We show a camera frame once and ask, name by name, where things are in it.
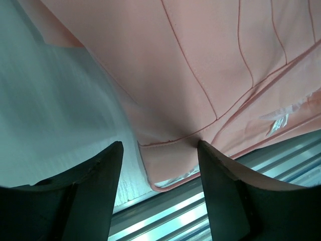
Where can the pink skirt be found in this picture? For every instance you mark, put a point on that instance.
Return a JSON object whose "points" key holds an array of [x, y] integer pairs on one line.
{"points": [[240, 75]]}

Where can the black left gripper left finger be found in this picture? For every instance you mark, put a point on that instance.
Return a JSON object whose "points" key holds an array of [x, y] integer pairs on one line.
{"points": [[76, 204]]}

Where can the aluminium mounting rail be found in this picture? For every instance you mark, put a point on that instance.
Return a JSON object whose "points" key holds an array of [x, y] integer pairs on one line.
{"points": [[181, 214]]}

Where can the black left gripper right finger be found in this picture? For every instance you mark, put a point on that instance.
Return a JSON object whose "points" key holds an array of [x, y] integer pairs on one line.
{"points": [[243, 204]]}

